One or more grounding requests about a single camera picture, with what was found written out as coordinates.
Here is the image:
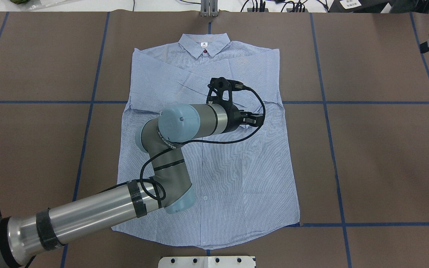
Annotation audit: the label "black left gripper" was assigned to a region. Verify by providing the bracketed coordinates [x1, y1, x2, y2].
[224, 106, 265, 133]

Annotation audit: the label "light blue striped shirt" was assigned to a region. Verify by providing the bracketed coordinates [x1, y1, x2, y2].
[112, 33, 300, 250]

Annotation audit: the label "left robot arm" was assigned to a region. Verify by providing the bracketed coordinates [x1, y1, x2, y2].
[0, 103, 207, 268]

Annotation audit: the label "black desktop device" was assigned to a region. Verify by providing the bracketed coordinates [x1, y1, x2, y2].
[327, 0, 429, 14]

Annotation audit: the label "clear MINI plastic bag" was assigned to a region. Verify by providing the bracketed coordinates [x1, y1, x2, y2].
[26, 0, 68, 10]

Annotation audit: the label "green folded cloth pouch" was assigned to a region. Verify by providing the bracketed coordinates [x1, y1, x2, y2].
[10, 0, 32, 5]

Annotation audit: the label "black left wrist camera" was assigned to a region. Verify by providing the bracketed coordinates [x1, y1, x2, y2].
[206, 77, 247, 111]

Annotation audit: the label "aluminium frame post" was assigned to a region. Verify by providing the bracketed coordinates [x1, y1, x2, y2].
[200, 0, 219, 17]

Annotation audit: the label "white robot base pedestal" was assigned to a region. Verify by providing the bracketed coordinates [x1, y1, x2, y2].
[158, 256, 257, 268]

